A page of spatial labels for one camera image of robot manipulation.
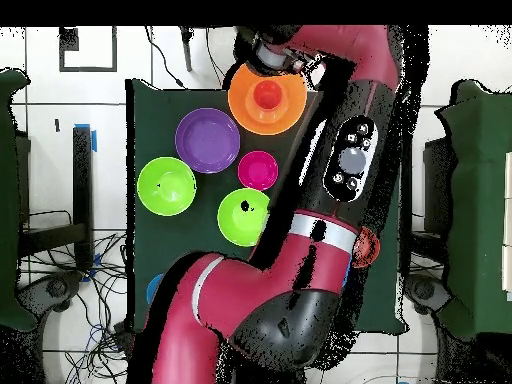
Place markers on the green bowl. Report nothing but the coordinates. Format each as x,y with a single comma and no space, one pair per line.
240,224
166,196

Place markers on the small pink-red bowl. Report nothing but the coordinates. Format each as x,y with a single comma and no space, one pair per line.
258,170

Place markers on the purple bowl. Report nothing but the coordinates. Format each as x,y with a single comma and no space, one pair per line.
207,140

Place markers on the large yellow-orange bowl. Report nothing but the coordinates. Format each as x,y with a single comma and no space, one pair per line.
244,104

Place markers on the orange cup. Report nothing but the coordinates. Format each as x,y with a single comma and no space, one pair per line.
267,95

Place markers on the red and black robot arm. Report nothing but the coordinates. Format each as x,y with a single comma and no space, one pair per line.
260,288

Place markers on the dark green table cloth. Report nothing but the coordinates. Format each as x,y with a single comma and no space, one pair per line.
180,240

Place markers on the small orange bowl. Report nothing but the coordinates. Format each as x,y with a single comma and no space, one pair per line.
370,248

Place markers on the small light blue bowl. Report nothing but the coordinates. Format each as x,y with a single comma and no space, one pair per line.
154,288

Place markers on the black metal beam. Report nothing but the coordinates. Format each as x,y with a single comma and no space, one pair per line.
407,224

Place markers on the black stand leg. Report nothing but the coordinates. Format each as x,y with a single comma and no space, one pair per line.
186,48

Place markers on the green cloth side table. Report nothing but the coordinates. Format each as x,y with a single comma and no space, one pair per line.
480,200
10,200

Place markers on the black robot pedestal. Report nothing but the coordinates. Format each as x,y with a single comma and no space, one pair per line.
264,376

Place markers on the black metal frame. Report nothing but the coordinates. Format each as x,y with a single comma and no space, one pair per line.
82,180

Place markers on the black square frame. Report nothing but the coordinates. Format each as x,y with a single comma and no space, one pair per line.
114,48

